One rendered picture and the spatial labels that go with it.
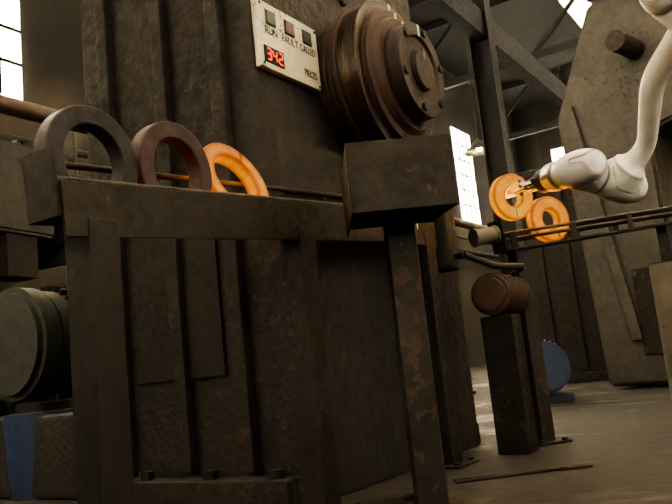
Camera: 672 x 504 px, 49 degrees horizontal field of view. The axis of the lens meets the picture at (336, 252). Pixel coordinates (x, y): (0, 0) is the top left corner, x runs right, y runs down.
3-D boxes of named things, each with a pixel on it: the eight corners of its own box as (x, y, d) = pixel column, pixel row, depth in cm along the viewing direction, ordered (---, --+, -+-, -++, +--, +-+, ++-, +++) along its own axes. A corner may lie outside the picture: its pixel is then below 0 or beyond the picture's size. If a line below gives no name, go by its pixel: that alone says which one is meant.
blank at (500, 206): (484, 177, 244) (490, 175, 241) (522, 174, 250) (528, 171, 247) (492, 223, 242) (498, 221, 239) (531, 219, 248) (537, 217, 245)
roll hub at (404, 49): (390, 109, 200) (379, 13, 204) (435, 131, 223) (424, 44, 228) (408, 103, 197) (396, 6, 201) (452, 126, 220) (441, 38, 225)
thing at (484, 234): (470, 249, 238) (466, 231, 239) (493, 245, 242) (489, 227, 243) (480, 245, 233) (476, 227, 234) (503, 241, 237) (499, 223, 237)
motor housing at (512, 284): (489, 456, 215) (465, 275, 223) (515, 445, 233) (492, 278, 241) (532, 455, 208) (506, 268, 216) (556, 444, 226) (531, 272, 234)
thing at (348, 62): (344, 145, 196) (326, -18, 203) (423, 174, 235) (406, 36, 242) (364, 139, 193) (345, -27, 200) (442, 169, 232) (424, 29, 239)
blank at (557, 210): (518, 209, 247) (524, 206, 244) (550, 191, 253) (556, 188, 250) (539, 250, 247) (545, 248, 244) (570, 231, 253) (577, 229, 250)
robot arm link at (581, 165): (545, 186, 218) (581, 198, 222) (581, 173, 203) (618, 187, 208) (550, 152, 220) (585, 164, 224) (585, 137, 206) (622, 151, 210)
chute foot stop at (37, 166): (28, 225, 113) (20, 156, 114) (31, 225, 114) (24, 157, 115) (58, 215, 109) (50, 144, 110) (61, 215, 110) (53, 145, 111)
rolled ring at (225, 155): (188, 138, 148) (178, 147, 149) (227, 216, 143) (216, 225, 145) (246, 145, 163) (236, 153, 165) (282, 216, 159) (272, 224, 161)
